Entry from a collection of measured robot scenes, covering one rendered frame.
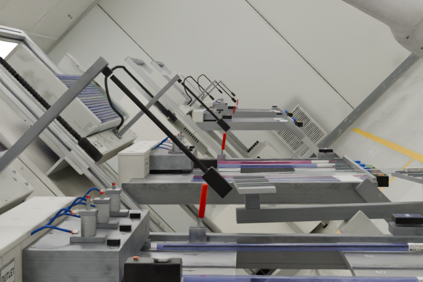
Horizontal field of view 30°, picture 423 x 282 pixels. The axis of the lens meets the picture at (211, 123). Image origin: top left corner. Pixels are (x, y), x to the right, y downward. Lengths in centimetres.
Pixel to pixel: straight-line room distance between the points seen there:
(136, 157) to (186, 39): 650
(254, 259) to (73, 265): 44
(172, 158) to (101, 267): 145
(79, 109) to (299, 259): 108
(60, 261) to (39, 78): 131
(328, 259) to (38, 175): 106
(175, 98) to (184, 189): 368
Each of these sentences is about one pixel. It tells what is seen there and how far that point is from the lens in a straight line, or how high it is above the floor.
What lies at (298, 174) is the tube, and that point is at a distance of 178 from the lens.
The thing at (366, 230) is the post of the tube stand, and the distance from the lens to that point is 168.
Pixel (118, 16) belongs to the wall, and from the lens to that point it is 897.
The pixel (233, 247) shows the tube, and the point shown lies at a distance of 136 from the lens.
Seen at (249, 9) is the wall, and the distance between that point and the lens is 886.
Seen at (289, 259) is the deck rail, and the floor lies 89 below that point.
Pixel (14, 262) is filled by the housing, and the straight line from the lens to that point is 109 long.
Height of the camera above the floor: 118
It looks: level
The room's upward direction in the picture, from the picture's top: 45 degrees counter-clockwise
